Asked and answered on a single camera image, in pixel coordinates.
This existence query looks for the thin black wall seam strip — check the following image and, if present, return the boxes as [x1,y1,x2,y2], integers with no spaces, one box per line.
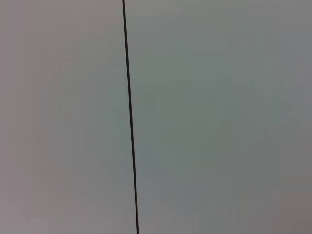
[121,0,140,234]

